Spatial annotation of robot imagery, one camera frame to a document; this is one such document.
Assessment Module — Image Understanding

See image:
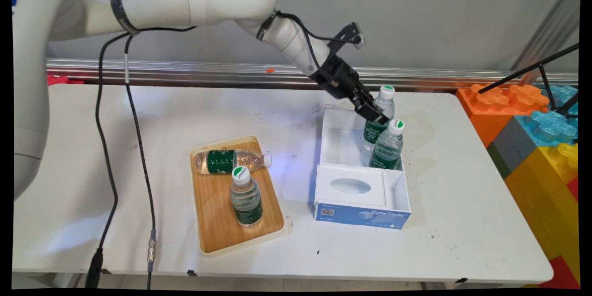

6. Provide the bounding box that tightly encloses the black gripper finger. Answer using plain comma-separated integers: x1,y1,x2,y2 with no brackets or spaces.
351,94,391,126
356,81,381,105

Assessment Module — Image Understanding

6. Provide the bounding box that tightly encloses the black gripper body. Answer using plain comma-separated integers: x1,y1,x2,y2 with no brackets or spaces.
310,54,367,101

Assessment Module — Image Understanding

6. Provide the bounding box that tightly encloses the clear water bottle green label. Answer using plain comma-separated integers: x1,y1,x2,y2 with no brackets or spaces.
229,165,264,228
362,85,396,149
369,118,406,171

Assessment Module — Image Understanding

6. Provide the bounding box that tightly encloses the white box with blue side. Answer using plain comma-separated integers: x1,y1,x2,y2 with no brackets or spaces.
309,107,413,231

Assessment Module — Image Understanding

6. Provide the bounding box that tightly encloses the white insert with oval hole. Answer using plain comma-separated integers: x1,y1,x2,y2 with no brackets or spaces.
316,164,389,209

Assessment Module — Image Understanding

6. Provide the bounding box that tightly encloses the orange giant building block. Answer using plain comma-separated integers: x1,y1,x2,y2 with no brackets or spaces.
455,84,551,149

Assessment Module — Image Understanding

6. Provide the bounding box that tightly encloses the grey giant building block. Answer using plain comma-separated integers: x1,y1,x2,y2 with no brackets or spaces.
486,116,540,180

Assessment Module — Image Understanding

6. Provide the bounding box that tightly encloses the water bottle with amber liquid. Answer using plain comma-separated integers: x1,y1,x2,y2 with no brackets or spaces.
194,148,273,176

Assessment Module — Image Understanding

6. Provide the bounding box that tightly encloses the black tripod stand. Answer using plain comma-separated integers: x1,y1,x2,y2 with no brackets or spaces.
477,43,580,119

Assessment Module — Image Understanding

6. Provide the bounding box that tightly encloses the light blue giant building block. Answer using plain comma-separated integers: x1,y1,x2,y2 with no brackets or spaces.
515,85,580,149

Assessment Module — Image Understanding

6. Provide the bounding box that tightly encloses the wooden tray with cream rim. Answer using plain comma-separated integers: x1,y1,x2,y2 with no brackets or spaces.
189,135,286,258

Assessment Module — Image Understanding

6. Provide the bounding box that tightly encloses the yellow giant building block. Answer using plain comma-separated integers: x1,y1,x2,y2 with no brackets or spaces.
504,143,581,284

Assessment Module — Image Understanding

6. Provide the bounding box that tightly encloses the red giant building block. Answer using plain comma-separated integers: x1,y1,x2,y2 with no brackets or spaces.
538,256,581,290

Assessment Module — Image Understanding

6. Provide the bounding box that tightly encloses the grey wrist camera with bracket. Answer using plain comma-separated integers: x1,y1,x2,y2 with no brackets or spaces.
327,21,367,55

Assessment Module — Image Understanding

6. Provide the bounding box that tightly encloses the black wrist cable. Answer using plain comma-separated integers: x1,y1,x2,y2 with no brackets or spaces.
276,9,362,85

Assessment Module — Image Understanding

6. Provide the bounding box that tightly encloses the grey velcro strap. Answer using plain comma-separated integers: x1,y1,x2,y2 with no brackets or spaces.
256,9,281,42
110,0,140,37

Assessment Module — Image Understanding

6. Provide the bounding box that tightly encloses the aluminium rail along table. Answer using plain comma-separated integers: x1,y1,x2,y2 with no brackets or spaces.
45,58,579,92

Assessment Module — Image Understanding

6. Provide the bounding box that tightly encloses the aluminium frame post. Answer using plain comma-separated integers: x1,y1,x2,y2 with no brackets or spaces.
511,0,581,86

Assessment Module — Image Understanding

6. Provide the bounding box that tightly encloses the black cable with metal connector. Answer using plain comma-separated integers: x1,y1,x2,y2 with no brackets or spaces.
123,25,197,290

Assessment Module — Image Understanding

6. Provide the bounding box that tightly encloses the thick black hanging cable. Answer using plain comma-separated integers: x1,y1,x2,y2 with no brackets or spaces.
84,30,132,289

